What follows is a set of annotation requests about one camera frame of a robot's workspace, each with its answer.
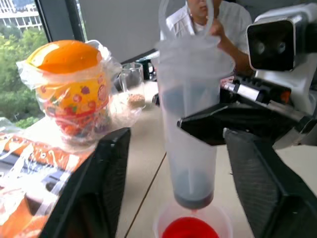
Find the person in white shirt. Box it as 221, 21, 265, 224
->
165, 0, 254, 54

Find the clear glass mug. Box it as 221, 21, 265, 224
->
118, 62, 147, 110

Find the dark green mug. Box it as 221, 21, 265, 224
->
135, 58, 156, 80

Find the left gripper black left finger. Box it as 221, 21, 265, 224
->
39, 127, 131, 238

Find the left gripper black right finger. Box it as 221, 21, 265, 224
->
222, 128, 317, 238

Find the person's left hand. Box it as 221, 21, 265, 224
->
209, 17, 226, 42

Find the white building outside window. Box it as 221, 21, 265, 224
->
0, 0, 43, 32

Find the orange lidded printed plastic jug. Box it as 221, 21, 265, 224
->
24, 39, 112, 146

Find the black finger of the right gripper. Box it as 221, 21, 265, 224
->
152, 84, 223, 116
176, 103, 301, 147

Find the orange printed plastic package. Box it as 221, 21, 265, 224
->
0, 131, 98, 238

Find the orange lidded colourful cup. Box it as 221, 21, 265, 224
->
16, 39, 147, 151

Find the dark window frame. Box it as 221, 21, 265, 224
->
34, 0, 88, 43

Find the translucent plastic cup carrier bag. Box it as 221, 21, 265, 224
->
155, 0, 236, 210

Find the clear cup with red liquid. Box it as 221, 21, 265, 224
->
153, 200, 234, 238

